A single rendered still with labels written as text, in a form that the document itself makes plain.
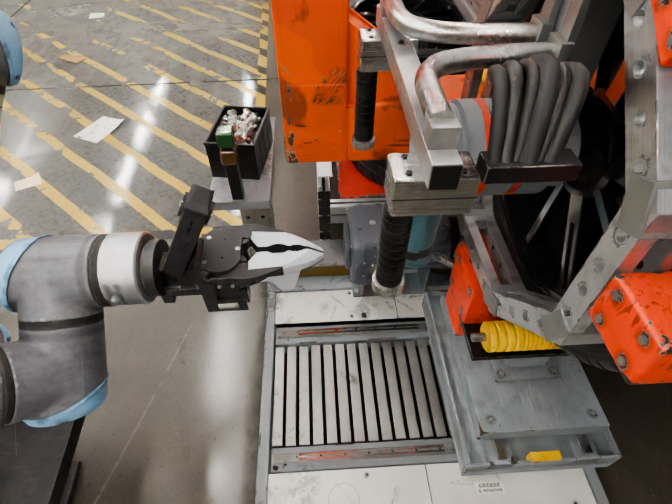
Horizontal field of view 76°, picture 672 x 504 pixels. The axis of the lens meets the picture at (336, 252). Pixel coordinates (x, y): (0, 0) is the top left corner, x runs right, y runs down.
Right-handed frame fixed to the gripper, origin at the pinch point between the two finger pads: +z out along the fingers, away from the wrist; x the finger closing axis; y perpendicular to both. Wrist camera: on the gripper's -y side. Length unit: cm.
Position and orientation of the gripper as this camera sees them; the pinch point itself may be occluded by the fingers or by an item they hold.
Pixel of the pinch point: (312, 249)
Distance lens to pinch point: 53.2
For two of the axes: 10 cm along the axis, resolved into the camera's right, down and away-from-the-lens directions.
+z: 10.0, -0.4, 0.4
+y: 0.0, 6.7, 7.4
